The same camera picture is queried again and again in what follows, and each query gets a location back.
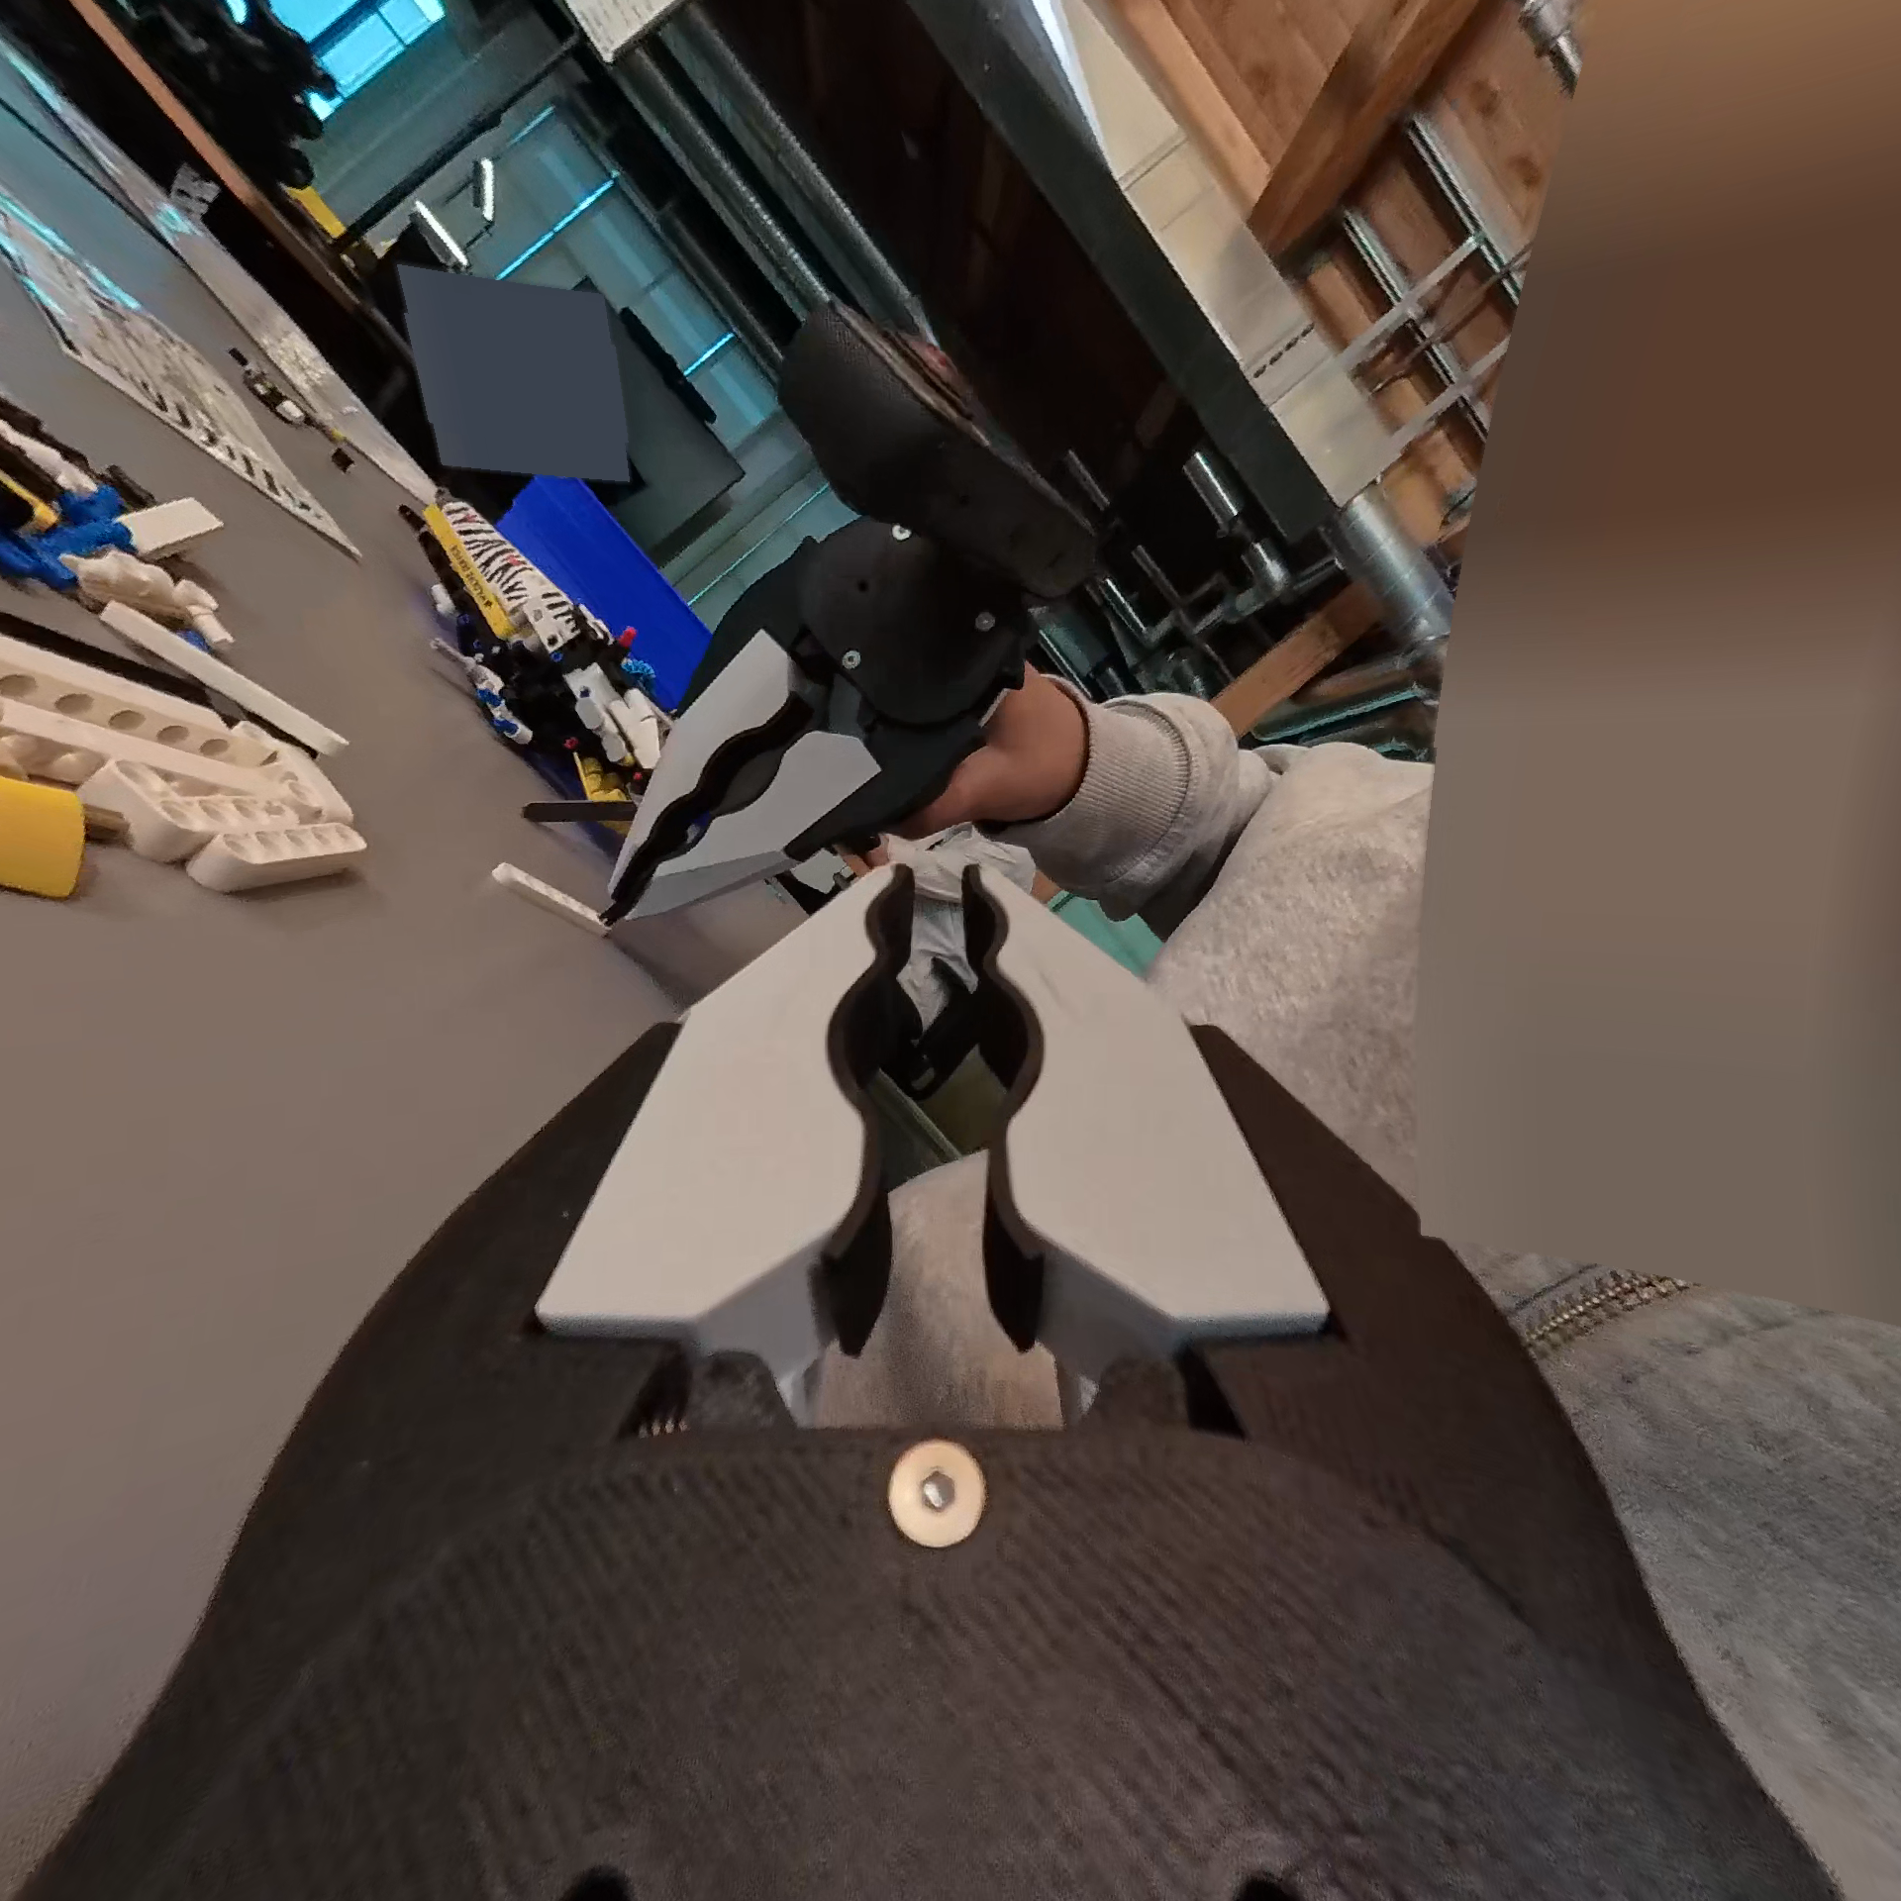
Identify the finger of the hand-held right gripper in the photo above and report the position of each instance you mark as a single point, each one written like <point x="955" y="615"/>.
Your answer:
<point x="786" y="801"/>
<point x="727" y="707"/>

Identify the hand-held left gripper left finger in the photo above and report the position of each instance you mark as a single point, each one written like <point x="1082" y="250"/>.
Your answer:
<point x="699" y="1191"/>

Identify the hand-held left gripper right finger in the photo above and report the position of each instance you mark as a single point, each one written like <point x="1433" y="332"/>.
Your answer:
<point x="1161" y="1191"/>

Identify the white lego beam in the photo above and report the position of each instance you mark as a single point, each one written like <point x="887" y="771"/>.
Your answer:
<point x="552" y="894"/>

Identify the person's right forearm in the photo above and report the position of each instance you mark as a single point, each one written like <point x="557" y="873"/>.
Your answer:
<point x="1174" y="801"/>

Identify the lego airplane model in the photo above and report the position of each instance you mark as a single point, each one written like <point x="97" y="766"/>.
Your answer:
<point x="510" y="593"/>

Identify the pile of white lego parts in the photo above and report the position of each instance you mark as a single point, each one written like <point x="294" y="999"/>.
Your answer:
<point x="223" y="801"/>

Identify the lego instruction booklet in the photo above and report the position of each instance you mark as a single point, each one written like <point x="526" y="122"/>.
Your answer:
<point x="160" y="385"/>

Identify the pile of blue lego parts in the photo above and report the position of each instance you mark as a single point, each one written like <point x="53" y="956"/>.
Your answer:
<point x="64" y="539"/>

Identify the yellow lego piece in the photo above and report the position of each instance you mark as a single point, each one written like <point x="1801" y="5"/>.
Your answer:
<point x="36" y="840"/>

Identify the person's right hand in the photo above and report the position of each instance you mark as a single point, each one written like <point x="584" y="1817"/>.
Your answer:
<point x="1026" y="771"/>

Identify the blue plastic bin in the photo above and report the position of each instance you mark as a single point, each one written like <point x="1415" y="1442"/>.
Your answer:
<point x="628" y="582"/>

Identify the person's grey zip jacket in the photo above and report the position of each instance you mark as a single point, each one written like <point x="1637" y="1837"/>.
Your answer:
<point x="1707" y="1485"/>

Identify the corrugated metal duct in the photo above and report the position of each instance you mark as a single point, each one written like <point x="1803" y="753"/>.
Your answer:
<point x="1394" y="571"/>

